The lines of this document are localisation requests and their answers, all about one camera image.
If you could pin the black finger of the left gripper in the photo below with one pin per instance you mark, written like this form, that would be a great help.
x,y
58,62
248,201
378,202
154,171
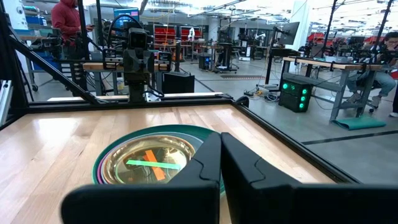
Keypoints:
x,y
109,59
164,61

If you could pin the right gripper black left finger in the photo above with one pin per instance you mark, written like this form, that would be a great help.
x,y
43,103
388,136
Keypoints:
x,y
155,202

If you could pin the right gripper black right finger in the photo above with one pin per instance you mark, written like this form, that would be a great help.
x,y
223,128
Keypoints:
x,y
295,205

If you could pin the light green cup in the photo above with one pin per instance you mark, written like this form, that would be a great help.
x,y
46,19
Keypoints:
x,y
140,162

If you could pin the orange cup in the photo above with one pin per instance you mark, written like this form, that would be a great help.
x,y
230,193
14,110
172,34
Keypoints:
x,y
175,148

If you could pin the large pink plastic plate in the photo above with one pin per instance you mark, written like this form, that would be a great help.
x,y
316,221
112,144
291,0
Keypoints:
x,y
99,174

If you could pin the dark green cup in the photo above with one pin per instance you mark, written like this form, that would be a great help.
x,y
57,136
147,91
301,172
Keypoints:
x,y
161,127

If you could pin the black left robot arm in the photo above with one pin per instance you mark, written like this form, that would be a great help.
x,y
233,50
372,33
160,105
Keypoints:
x,y
136,91

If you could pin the wood top work table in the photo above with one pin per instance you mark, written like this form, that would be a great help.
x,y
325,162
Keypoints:
x,y
335,66
96,66

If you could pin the black computer tower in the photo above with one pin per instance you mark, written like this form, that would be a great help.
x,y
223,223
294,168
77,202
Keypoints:
x,y
178,82

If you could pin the red shelf rack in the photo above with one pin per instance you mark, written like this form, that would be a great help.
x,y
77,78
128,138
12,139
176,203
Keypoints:
x,y
164,34

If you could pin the person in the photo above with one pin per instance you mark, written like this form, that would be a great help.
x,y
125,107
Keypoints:
x,y
66,18
382,81
395,102

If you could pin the green floor mat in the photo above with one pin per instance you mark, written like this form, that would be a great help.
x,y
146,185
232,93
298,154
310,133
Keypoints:
x,y
357,123

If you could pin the black computer green lights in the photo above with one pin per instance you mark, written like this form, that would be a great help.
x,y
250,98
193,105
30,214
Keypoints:
x,y
295,95

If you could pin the monitor on black stand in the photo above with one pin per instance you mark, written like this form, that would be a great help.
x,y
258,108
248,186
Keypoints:
x,y
289,32

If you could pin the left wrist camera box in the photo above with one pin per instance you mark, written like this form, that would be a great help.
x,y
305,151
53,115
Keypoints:
x,y
138,39

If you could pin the black aluminium table frame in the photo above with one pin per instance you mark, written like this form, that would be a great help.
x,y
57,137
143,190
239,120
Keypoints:
x,y
186,102

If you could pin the blue wall screen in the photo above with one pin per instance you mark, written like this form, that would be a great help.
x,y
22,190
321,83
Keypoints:
x,y
126,13

